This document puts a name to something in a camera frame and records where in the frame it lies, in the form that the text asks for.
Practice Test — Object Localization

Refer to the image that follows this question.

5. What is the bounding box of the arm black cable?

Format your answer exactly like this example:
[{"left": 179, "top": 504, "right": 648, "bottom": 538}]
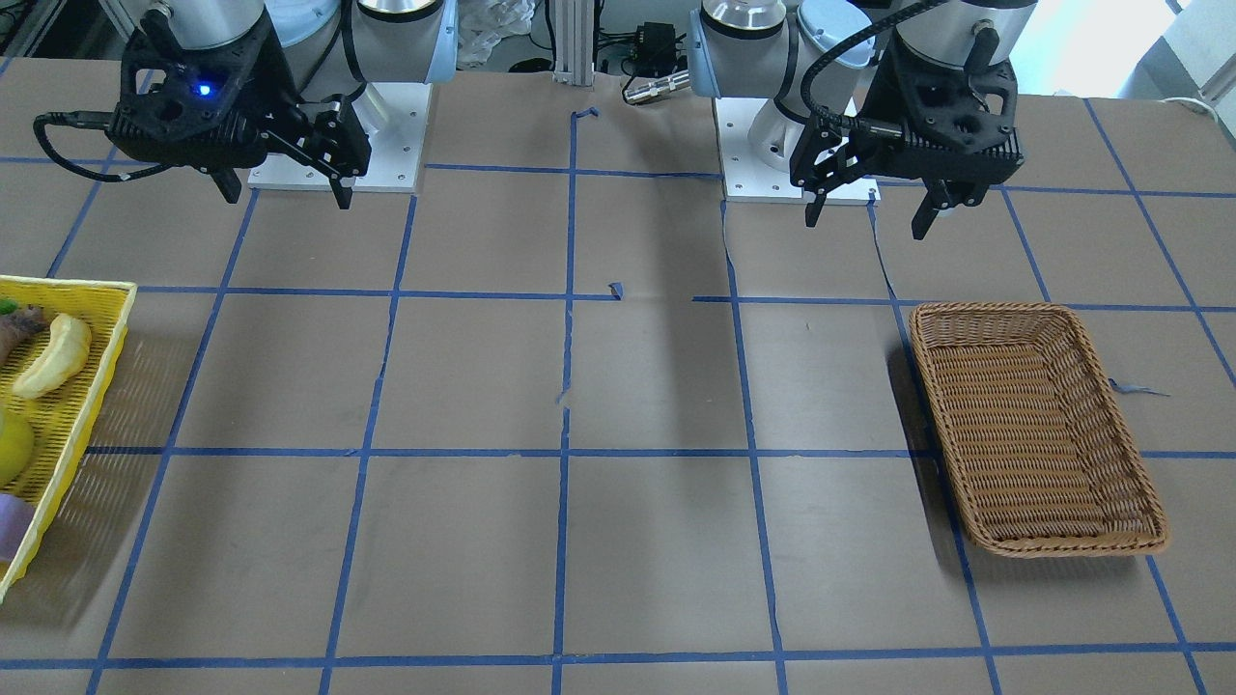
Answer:
[
  {"left": 33, "top": 113, "right": 176, "bottom": 183},
  {"left": 800, "top": 0, "right": 957, "bottom": 135}
]

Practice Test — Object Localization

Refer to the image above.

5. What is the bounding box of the black power adapter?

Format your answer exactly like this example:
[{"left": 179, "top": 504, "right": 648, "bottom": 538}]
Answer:
[{"left": 632, "top": 22, "right": 680, "bottom": 75}]

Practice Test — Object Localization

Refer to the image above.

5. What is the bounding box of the yellow plastic basket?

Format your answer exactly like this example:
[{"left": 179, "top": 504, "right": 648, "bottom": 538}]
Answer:
[{"left": 1, "top": 275, "right": 138, "bottom": 594}]

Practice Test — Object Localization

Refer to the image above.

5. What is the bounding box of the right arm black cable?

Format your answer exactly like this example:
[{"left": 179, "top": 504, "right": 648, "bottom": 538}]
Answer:
[{"left": 33, "top": 113, "right": 176, "bottom": 183}]

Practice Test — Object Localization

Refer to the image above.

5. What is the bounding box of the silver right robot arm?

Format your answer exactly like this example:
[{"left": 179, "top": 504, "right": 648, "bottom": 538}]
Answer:
[{"left": 104, "top": 1, "right": 459, "bottom": 209}]

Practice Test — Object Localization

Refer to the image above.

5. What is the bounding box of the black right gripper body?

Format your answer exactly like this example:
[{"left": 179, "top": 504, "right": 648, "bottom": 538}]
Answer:
[{"left": 105, "top": 12, "right": 351, "bottom": 177}]

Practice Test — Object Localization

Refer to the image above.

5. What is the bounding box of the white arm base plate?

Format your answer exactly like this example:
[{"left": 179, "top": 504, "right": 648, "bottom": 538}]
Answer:
[
  {"left": 248, "top": 82, "right": 433, "bottom": 193},
  {"left": 713, "top": 96, "right": 883, "bottom": 207}
]

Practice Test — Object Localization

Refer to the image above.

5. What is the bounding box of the silver metal connector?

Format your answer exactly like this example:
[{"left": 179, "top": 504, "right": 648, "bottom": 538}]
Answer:
[{"left": 622, "top": 69, "right": 691, "bottom": 106}]

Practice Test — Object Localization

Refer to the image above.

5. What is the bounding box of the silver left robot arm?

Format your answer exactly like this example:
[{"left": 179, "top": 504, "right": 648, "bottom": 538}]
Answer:
[{"left": 686, "top": 1, "right": 1036, "bottom": 240}]

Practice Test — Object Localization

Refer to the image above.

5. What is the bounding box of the yellow banana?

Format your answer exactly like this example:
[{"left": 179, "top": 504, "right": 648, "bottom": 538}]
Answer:
[{"left": 12, "top": 314, "right": 91, "bottom": 399}]

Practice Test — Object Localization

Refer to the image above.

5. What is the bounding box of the brown root vegetable toy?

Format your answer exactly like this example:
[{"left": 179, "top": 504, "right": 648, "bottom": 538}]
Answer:
[{"left": 0, "top": 304, "right": 49, "bottom": 364}]

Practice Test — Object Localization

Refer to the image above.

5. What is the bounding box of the aluminium frame post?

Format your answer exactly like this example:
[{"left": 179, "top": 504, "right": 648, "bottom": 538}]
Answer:
[{"left": 545, "top": 1, "right": 599, "bottom": 92}]

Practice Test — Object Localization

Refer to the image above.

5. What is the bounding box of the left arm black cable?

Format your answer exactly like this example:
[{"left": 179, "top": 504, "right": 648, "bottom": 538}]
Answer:
[{"left": 800, "top": 0, "right": 957, "bottom": 135}]

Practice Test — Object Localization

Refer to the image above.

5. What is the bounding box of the brown wicker basket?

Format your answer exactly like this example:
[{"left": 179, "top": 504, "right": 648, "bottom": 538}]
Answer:
[{"left": 908, "top": 302, "right": 1170, "bottom": 559}]

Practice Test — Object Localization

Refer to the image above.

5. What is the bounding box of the purple object in basket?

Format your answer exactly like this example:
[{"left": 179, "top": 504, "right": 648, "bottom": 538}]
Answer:
[{"left": 0, "top": 493, "right": 36, "bottom": 564}]

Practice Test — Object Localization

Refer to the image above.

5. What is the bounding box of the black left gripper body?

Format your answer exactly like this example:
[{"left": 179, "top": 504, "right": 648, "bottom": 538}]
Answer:
[{"left": 790, "top": 31, "right": 1025, "bottom": 207}]

